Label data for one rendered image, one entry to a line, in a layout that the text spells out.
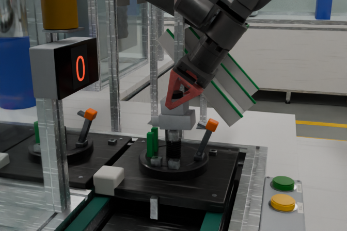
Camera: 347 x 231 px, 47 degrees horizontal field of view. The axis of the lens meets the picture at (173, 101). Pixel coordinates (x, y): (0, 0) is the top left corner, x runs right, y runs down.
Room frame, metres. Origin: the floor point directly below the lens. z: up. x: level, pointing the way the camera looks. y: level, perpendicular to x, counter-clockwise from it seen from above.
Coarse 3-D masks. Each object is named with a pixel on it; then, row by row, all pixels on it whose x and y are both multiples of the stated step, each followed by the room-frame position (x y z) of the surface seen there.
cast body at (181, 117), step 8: (176, 96) 0.73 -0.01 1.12; (184, 104) 0.72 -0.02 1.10; (168, 112) 0.72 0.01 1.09; (176, 112) 0.72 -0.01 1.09; (184, 112) 0.72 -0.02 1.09; (192, 112) 0.73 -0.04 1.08; (152, 120) 0.75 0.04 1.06; (160, 120) 0.73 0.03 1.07; (168, 120) 0.72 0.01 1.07; (176, 120) 0.72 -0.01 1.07; (184, 120) 0.71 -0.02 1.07; (192, 120) 0.72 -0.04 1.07; (160, 128) 0.73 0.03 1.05; (168, 128) 0.72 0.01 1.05; (176, 128) 0.72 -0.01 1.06; (184, 128) 0.71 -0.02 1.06
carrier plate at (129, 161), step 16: (144, 144) 0.84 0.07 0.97; (192, 144) 0.84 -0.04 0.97; (128, 160) 0.76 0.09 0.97; (224, 160) 0.76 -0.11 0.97; (128, 176) 0.69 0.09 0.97; (144, 176) 0.69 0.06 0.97; (208, 176) 0.69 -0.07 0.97; (224, 176) 0.69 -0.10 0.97; (128, 192) 0.64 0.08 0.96; (144, 192) 0.63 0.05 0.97; (160, 192) 0.63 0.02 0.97; (176, 192) 0.63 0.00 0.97; (192, 192) 0.63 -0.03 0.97; (208, 192) 0.63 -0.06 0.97; (224, 192) 0.63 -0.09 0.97; (208, 208) 0.60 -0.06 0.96; (224, 208) 0.60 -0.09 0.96
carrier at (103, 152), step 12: (72, 132) 0.87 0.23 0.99; (72, 144) 0.80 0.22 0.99; (84, 144) 0.78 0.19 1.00; (96, 144) 0.84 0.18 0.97; (120, 144) 0.84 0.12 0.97; (72, 156) 0.75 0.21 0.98; (84, 156) 0.77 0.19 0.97; (96, 156) 0.78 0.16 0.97; (108, 156) 0.78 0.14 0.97; (120, 156) 0.82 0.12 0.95; (72, 168) 0.72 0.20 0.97; (84, 168) 0.72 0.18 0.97; (96, 168) 0.72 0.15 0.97; (72, 180) 0.67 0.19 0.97; (84, 180) 0.67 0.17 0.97
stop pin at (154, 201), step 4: (152, 196) 0.62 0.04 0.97; (156, 196) 0.62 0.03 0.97; (152, 200) 0.61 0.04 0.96; (156, 200) 0.61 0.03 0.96; (152, 204) 0.61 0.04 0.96; (156, 204) 0.61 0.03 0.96; (152, 208) 0.61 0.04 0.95; (156, 208) 0.61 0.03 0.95; (152, 212) 0.61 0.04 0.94; (156, 212) 0.61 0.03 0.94; (152, 216) 0.61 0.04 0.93; (156, 216) 0.61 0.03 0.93
